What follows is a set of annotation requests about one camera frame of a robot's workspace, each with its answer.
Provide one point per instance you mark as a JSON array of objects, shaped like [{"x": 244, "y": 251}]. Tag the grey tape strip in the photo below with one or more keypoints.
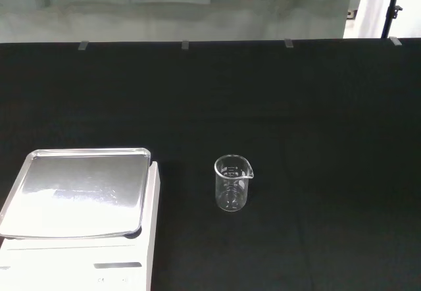
[
  {"x": 395, "y": 41},
  {"x": 288, "y": 43},
  {"x": 185, "y": 44},
  {"x": 83, "y": 45}
]

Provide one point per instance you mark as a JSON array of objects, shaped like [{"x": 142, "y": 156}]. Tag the black bench cloth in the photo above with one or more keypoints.
[{"x": 230, "y": 106}]

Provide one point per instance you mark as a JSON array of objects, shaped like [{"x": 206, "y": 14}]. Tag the small clear glass beaker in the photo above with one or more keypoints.
[{"x": 232, "y": 192}]

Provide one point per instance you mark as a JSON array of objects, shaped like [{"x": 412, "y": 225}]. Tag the pale grey curtain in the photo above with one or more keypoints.
[{"x": 164, "y": 4}]

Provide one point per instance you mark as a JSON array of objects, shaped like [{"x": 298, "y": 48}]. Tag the black tripod stand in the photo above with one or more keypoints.
[{"x": 393, "y": 8}]

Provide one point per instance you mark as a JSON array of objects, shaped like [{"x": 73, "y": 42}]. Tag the wall socket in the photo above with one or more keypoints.
[{"x": 351, "y": 14}]

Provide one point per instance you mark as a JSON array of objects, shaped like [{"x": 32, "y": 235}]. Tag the white electronic balance steel pan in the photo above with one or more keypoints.
[{"x": 79, "y": 192}]

